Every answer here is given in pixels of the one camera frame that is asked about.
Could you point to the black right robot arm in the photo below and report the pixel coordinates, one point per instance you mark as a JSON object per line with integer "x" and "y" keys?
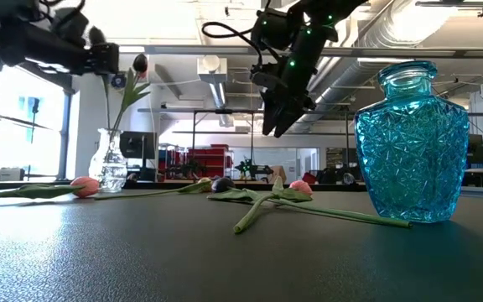
{"x": 275, "y": 27}

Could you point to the red storage bins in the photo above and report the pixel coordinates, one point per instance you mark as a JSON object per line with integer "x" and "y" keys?
{"x": 210, "y": 161}

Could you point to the brown cardboard box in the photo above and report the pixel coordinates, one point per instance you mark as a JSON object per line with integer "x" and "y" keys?
{"x": 281, "y": 170}

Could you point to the gray overhead beam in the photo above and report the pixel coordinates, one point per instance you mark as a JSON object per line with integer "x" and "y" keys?
{"x": 392, "y": 52}

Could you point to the pink artificial tulip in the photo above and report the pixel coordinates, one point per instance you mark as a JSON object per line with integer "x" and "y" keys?
{"x": 84, "y": 187}
{"x": 301, "y": 187}
{"x": 191, "y": 187}

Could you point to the large silver ceiling duct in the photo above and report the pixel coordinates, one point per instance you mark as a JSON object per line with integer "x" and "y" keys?
{"x": 350, "y": 71}

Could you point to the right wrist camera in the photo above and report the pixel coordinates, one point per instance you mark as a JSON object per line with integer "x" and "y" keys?
{"x": 262, "y": 79}

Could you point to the blue cut glass vase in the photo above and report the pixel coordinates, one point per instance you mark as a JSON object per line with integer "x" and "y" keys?
{"x": 411, "y": 159}

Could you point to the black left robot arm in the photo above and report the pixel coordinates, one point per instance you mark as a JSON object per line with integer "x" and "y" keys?
{"x": 23, "y": 38}

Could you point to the white box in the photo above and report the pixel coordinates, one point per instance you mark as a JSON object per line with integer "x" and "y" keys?
{"x": 11, "y": 174}

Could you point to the small silver ceiling duct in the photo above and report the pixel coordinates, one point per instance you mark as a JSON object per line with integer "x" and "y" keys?
{"x": 220, "y": 100}

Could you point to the black rack frame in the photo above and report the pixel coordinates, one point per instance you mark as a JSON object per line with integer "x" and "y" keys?
{"x": 224, "y": 111}

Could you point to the clear glass vase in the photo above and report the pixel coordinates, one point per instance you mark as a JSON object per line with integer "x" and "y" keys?
{"x": 109, "y": 168}

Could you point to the white ceiling unit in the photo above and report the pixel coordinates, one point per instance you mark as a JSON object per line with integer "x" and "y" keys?
{"x": 211, "y": 69}

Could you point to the black table mat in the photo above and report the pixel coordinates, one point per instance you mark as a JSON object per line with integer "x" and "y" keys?
{"x": 183, "y": 260}

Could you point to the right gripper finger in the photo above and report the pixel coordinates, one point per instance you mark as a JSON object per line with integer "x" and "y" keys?
{"x": 270, "y": 117}
{"x": 289, "y": 121}

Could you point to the black computer monitor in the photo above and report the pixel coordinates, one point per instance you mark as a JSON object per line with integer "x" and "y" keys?
{"x": 476, "y": 149}
{"x": 138, "y": 144}

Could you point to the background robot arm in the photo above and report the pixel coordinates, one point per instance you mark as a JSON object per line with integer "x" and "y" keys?
{"x": 252, "y": 169}

